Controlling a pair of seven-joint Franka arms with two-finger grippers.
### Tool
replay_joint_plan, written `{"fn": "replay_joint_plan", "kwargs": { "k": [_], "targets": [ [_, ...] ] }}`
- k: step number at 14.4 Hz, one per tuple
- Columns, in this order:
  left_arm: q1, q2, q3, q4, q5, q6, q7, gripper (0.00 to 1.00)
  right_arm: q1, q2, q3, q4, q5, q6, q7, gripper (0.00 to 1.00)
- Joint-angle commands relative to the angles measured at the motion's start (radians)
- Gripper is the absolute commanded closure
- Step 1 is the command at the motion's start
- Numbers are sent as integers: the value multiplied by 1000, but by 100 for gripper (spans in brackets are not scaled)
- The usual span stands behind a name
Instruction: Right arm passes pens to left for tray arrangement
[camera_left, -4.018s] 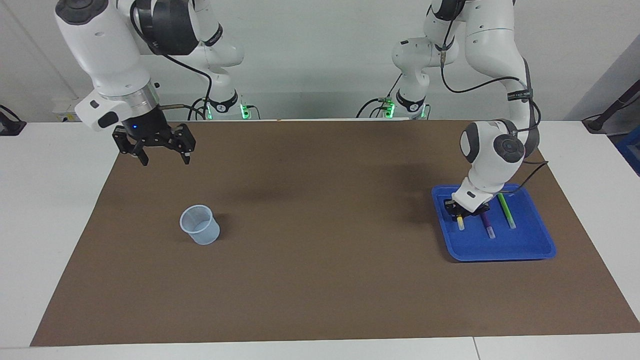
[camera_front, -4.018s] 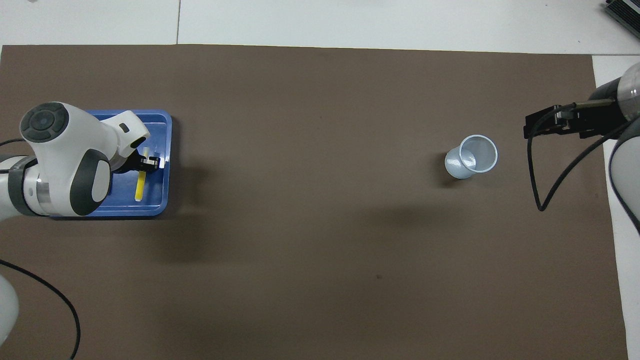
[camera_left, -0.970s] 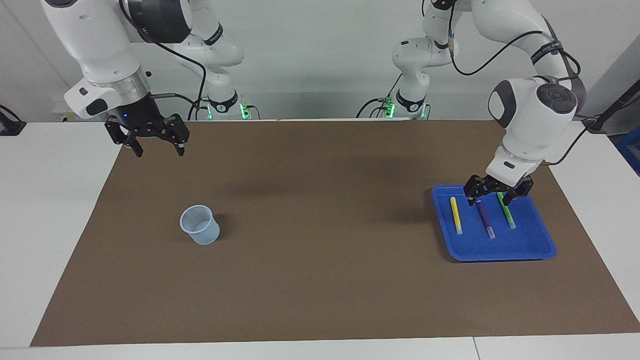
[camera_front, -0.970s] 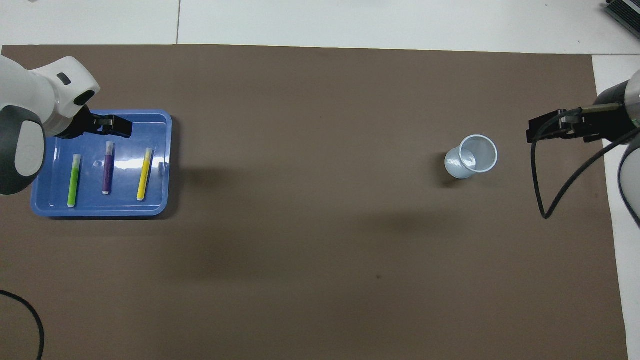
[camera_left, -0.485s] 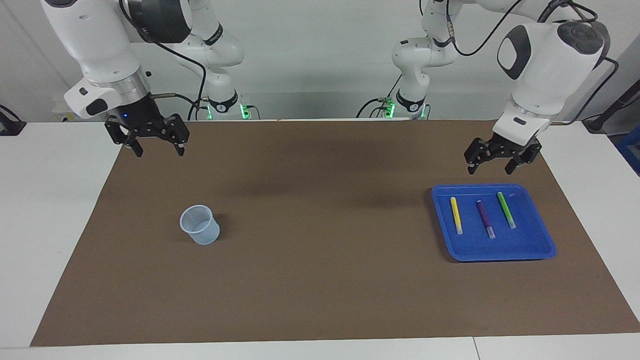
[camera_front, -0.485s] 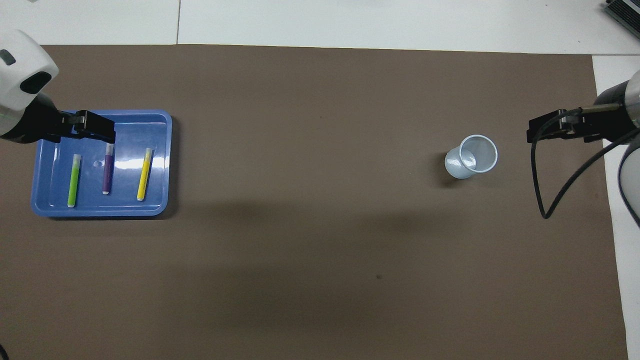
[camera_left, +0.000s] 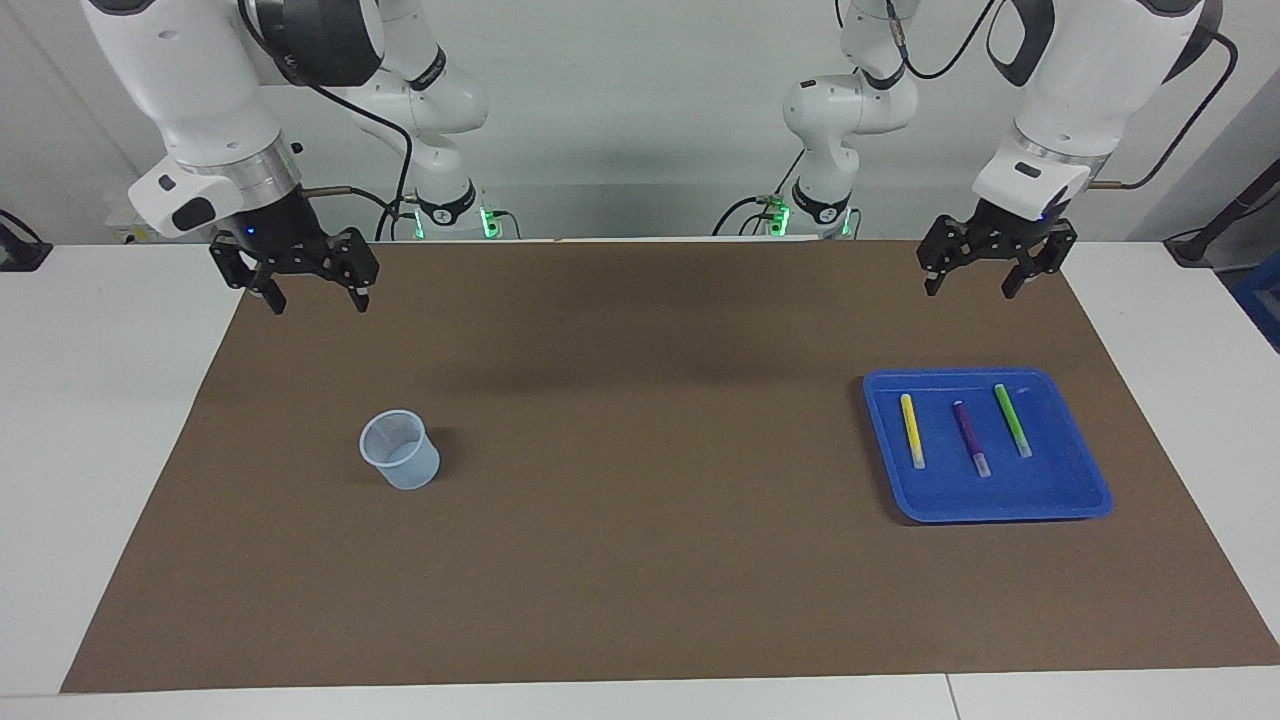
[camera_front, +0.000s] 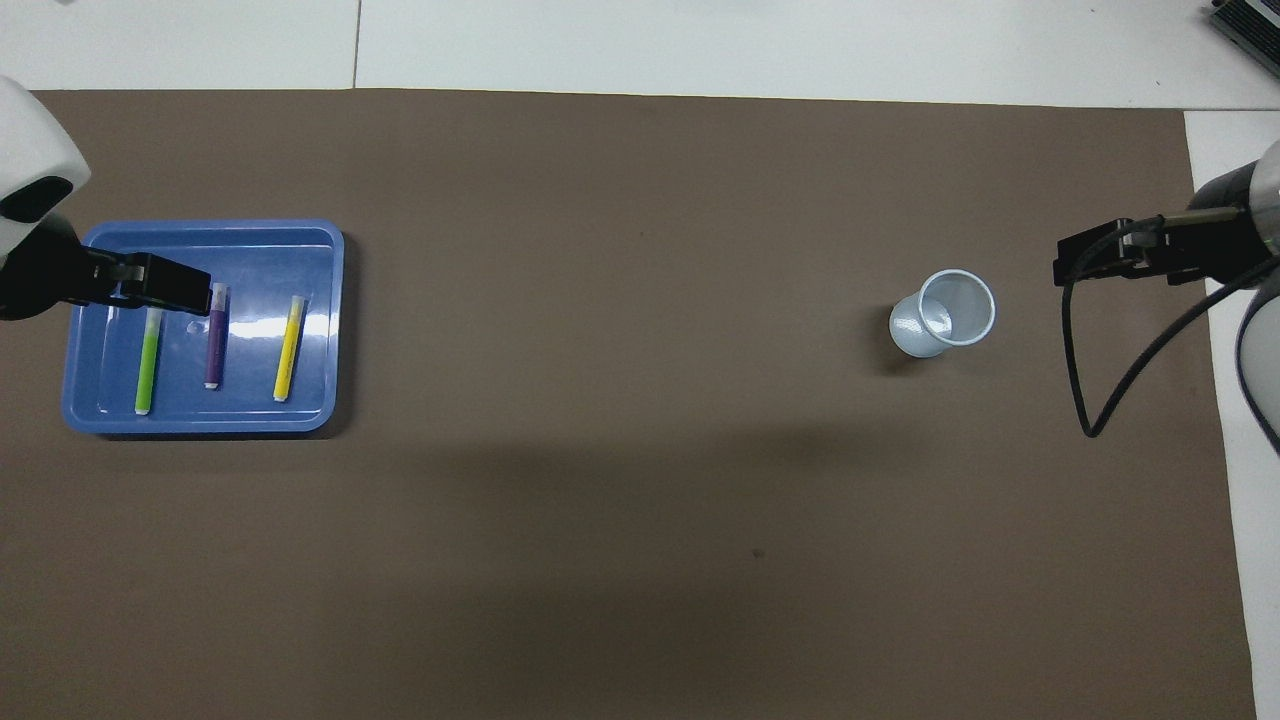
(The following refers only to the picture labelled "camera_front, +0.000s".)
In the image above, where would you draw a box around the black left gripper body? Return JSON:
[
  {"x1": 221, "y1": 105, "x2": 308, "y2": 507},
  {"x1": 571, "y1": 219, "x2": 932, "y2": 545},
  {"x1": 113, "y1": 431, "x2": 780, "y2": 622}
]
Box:
[{"x1": 0, "y1": 212, "x2": 113, "y2": 323}]

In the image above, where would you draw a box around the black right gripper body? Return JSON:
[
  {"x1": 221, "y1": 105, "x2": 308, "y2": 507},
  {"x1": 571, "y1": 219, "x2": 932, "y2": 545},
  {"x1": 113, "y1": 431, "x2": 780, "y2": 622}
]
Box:
[{"x1": 1160, "y1": 165, "x2": 1280, "y2": 288}]

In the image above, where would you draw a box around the green pen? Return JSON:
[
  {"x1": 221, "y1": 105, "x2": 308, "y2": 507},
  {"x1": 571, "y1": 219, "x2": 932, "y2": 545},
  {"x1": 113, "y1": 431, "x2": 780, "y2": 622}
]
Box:
[{"x1": 134, "y1": 307, "x2": 164, "y2": 416}]

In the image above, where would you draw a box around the blue plastic tray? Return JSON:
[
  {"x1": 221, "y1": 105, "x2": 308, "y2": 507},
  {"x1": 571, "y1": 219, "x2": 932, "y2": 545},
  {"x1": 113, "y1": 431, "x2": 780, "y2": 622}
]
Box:
[{"x1": 62, "y1": 219, "x2": 346, "y2": 437}]

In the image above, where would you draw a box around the translucent plastic cup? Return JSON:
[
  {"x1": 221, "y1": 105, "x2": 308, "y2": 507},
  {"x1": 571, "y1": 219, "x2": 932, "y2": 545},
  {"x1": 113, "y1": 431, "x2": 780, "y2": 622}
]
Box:
[{"x1": 890, "y1": 268, "x2": 998, "y2": 358}]

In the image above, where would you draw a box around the grey ribbed device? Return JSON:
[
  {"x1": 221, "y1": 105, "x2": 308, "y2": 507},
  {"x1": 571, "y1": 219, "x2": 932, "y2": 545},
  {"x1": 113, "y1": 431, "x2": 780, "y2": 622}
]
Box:
[{"x1": 1208, "y1": 0, "x2": 1280, "y2": 53}]

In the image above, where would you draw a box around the brown table mat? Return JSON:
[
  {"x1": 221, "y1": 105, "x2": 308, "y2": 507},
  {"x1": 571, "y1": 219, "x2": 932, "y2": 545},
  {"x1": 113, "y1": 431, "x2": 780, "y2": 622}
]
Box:
[{"x1": 0, "y1": 88, "x2": 1259, "y2": 720}]

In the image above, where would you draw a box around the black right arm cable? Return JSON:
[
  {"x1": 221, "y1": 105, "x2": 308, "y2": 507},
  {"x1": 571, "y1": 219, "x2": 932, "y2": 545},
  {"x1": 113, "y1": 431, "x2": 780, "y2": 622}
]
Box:
[{"x1": 1062, "y1": 205, "x2": 1280, "y2": 440}]

